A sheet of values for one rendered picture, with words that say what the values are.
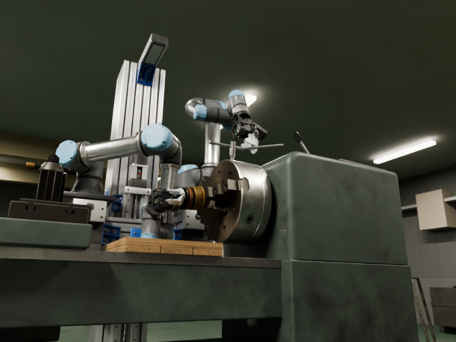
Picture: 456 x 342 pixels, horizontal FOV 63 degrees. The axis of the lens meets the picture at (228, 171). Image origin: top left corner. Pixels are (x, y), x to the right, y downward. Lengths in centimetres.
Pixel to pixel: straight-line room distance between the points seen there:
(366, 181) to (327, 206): 25
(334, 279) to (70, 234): 87
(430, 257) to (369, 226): 744
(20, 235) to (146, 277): 34
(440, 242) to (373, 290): 734
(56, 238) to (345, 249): 95
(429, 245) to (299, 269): 776
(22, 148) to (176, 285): 616
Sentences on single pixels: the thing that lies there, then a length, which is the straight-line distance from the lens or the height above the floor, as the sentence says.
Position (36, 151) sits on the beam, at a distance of 711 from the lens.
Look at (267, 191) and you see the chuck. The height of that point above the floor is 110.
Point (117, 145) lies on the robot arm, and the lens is 168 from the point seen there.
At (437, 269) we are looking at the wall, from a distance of 889.
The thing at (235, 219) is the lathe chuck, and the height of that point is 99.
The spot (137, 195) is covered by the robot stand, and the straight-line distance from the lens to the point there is 202.
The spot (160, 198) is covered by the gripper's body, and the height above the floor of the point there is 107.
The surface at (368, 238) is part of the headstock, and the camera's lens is 153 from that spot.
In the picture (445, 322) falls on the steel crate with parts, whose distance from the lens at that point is 771.
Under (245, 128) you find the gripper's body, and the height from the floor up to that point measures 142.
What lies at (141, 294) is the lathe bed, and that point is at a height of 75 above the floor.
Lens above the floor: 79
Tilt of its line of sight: 16 degrees up
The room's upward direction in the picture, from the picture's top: 1 degrees clockwise
